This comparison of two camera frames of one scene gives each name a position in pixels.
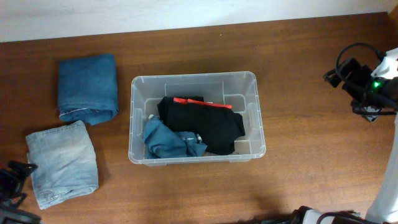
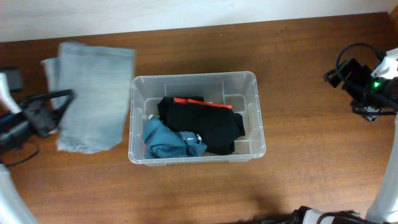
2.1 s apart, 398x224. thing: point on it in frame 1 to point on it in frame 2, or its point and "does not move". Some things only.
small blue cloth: (161, 142) does not move
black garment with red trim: (216, 124) does not move
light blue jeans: (66, 163) to (101, 78)
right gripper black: (364, 78) does not move
